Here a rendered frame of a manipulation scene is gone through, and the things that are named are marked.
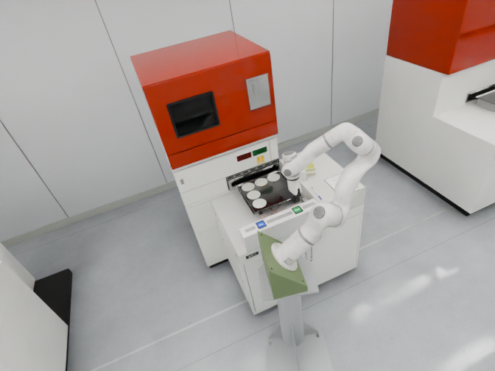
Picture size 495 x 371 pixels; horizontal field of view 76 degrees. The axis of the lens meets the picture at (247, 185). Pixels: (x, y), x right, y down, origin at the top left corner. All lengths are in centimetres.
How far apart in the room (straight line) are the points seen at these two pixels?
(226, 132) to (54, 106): 198
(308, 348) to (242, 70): 198
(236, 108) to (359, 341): 187
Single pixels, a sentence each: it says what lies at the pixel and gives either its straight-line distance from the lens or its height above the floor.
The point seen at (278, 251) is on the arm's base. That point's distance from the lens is 182.
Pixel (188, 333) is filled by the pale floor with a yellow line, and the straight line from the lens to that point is 284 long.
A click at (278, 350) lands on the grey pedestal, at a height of 1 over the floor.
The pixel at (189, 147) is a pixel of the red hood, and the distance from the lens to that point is 218.
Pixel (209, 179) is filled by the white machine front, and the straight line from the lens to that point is 241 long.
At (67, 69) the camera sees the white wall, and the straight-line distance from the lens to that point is 355.
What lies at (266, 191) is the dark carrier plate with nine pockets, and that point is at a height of 90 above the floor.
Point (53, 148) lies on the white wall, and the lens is 385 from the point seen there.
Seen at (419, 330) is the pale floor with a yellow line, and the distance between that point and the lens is 282.
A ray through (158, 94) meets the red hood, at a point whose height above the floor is 175.
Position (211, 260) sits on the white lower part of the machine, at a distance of 299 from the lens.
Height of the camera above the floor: 243
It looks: 39 degrees down
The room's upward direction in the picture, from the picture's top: 11 degrees counter-clockwise
